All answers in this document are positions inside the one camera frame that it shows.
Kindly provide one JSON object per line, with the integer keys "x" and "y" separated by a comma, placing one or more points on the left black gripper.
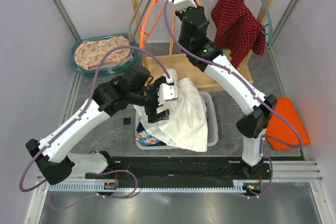
{"x": 151, "y": 112}

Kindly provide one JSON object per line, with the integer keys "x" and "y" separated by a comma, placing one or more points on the blue floral garment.
{"x": 143, "y": 136}

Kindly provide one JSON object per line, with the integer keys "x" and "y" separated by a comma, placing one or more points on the white garment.
{"x": 186, "y": 127}

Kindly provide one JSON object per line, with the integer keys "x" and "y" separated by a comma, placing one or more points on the red dotted garment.
{"x": 237, "y": 29}

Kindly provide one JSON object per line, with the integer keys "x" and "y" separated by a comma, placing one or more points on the peach hanger of floral garment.
{"x": 173, "y": 32}

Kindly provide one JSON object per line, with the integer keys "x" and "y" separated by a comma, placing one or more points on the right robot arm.
{"x": 210, "y": 59}

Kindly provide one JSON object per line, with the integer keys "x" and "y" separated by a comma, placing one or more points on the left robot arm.
{"x": 52, "y": 154}

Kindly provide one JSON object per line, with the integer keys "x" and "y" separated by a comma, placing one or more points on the small black floor marker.
{"x": 126, "y": 121}

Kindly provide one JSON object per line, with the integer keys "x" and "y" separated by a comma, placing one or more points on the white plastic basket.
{"x": 211, "y": 122}

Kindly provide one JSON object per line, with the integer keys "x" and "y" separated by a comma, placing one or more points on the teal tub with clothes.
{"x": 87, "y": 54}

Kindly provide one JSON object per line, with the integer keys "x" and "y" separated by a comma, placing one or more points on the orange folded cloth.
{"x": 280, "y": 130}

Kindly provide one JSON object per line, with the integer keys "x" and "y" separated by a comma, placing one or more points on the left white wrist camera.
{"x": 168, "y": 91}

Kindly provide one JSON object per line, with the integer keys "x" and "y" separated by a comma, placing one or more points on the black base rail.
{"x": 181, "y": 172}

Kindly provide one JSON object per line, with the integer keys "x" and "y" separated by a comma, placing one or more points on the light blue cable duct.
{"x": 102, "y": 186}

